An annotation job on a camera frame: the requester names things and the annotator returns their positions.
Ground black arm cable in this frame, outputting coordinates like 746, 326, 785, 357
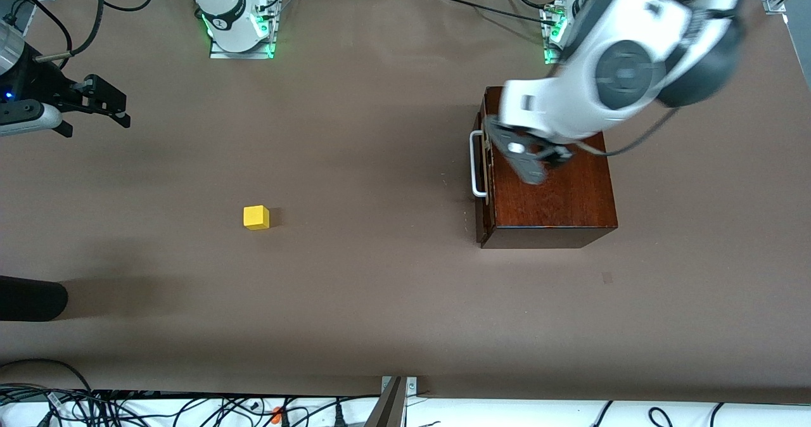
6, 0, 156, 63
572, 107, 679, 158

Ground small silver mounting bracket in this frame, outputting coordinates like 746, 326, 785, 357
380, 376, 418, 396

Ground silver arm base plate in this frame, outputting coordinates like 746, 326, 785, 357
540, 0, 575, 65
209, 0, 278, 60

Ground black rounded cylinder object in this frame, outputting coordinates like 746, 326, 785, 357
0, 275, 68, 322

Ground yellow cube block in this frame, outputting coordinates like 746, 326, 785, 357
243, 205, 271, 231

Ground tangled black floor cables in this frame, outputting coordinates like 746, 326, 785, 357
0, 386, 381, 427

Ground aluminium profile post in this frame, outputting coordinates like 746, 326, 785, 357
364, 376, 409, 427

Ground dark brown wooden cabinet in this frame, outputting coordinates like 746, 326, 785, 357
482, 86, 618, 250

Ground light wood drawer white handle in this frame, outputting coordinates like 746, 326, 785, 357
469, 107, 492, 245

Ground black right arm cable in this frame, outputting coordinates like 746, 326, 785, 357
6, 0, 156, 63

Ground black looped floor cable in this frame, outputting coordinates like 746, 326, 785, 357
0, 359, 96, 415

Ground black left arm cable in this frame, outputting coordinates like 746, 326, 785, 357
572, 107, 679, 158

